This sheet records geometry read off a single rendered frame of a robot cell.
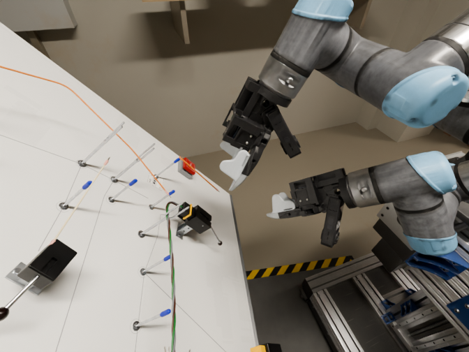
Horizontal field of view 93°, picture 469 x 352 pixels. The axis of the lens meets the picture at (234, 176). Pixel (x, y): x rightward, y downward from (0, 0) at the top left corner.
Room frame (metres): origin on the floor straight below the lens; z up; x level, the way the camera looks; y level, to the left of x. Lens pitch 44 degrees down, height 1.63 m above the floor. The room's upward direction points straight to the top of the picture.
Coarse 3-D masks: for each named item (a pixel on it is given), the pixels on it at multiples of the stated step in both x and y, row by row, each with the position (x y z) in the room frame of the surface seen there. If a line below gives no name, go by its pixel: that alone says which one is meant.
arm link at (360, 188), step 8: (368, 168) 0.34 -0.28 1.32; (352, 176) 0.31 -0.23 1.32; (360, 176) 0.31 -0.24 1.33; (368, 176) 0.30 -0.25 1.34; (352, 184) 0.30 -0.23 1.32; (360, 184) 0.29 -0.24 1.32; (368, 184) 0.28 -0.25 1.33; (352, 192) 0.29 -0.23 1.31; (360, 192) 0.28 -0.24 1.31; (368, 192) 0.28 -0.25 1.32; (352, 200) 0.28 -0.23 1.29; (360, 200) 0.27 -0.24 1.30; (368, 200) 0.27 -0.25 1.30; (376, 200) 0.27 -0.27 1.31
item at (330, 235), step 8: (336, 200) 0.29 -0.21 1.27; (328, 208) 0.29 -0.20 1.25; (336, 208) 0.28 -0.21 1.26; (328, 216) 0.28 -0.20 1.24; (336, 216) 0.27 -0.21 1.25; (328, 224) 0.27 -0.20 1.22; (336, 224) 0.26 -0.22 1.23; (328, 232) 0.26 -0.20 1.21; (336, 232) 0.26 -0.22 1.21; (328, 240) 0.25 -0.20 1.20; (336, 240) 0.25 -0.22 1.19
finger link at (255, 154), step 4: (264, 140) 0.35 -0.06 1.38; (260, 144) 0.34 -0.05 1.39; (264, 144) 0.34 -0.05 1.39; (256, 148) 0.33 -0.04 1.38; (260, 148) 0.33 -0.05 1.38; (264, 148) 0.33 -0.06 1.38; (252, 152) 0.33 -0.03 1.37; (256, 152) 0.33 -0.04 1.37; (260, 152) 0.33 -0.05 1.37; (252, 156) 0.32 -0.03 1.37; (256, 156) 0.32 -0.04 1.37; (260, 156) 0.32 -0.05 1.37; (248, 160) 0.33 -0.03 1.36; (252, 160) 0.32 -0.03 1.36; (256, 160) 0.32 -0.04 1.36; (248, 164) 0.32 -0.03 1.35; (252, 164) 0.32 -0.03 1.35; (256, 164) 0.32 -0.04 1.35; (244, 168) 0.32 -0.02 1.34; (248, 168) 0.32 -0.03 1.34; (252, 168) 0.32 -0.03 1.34; (244, 172) 0.32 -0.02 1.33; (248, 172) 0.31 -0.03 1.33
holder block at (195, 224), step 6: (198, 210) 0.35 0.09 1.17; (204, 210) 0.36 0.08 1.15; (198, 216) 0.33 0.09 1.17; (204, 216) 0.34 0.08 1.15; (210, 216) 0.35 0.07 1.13; (186, 222) 0.32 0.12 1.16; (192, 222) 0.32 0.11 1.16; (198, 222) 0.32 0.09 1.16; (204, 222) 0.32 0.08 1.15; (210, 222) 0.33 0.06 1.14; (192, 228) 0.32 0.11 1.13; (198, 228) 0.32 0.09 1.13; (204, 228) 0.32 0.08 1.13
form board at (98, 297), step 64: (0, 64) 0.47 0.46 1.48; (0, 128) 0.33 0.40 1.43; (64, 128) 0.42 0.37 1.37; (128, 128) 0.57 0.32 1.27; (0, 192) 0.22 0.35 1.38; (64, 192) 0.27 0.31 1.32; (128, 192) 0.35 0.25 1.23; (192, 192) 0.51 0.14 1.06; (0, 256) 0.14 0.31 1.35; (128, 256) 0.21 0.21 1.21; (192, 256) 0.27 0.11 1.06; (64, 320) 0.08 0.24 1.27; (128, 320) 0.10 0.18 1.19; (192, 320) 0.13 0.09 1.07
